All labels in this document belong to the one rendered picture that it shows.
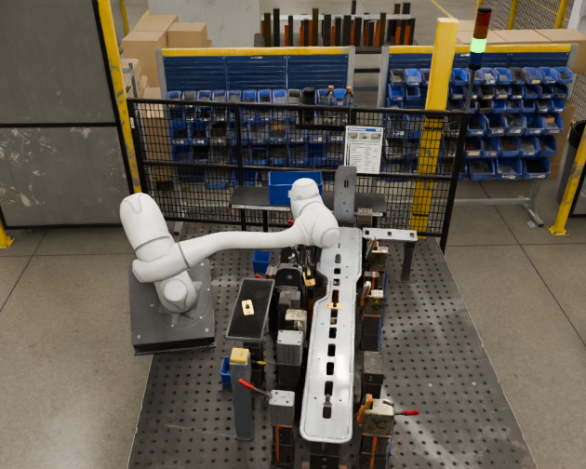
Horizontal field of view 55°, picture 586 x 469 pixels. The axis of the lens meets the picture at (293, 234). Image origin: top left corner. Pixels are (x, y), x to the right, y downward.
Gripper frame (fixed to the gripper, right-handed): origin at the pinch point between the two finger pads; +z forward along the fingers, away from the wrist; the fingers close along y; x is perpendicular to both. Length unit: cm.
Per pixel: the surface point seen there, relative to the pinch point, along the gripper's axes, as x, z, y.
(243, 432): -31, 54, -34
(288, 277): 18.5, 18.4, -6.5
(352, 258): 46, 35, 29
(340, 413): -47, 30, 3
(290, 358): -19.9, 27.3, -11.6
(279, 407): -44, 24, -19
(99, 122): 229, 28, -118
